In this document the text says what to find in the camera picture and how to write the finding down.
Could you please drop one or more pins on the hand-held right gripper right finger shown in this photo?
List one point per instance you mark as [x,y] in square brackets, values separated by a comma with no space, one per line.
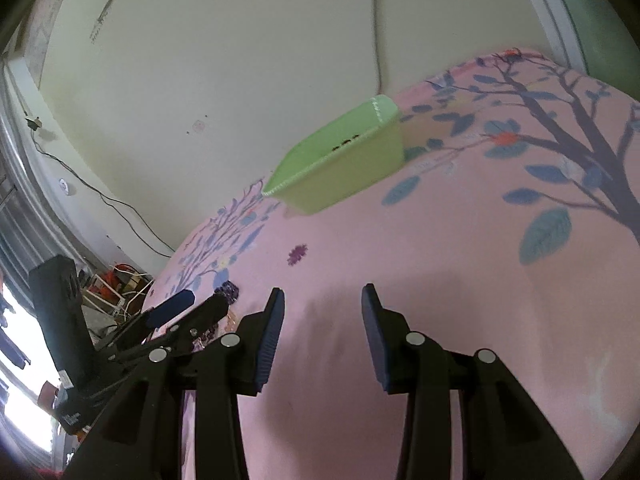
[372,340]

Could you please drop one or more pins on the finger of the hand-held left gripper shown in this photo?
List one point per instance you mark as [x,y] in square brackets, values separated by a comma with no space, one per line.
[207,317]
[172,306]

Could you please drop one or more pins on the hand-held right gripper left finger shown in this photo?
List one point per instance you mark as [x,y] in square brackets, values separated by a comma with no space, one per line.
[267,345]

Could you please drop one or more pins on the green plastic container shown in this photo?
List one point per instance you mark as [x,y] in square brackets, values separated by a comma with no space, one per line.
[345,175]

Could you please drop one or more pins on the pink tree print bedsheet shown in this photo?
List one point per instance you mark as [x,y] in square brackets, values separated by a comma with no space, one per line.
[450,260]

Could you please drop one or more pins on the metal window grille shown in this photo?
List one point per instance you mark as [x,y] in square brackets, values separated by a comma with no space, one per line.
[25,200]

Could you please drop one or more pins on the white door frame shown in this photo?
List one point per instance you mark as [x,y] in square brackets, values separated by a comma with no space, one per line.
[555,15]

